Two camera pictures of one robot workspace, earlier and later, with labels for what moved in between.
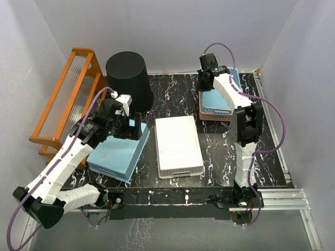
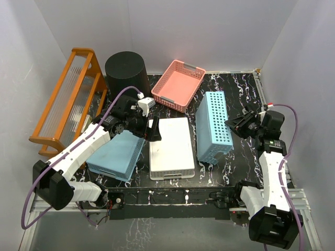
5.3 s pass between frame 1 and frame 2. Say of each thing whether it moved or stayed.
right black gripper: moved
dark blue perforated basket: moved
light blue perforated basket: stayed
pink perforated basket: moved
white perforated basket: moved
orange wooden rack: stayed
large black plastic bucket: stayed
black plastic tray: stayed
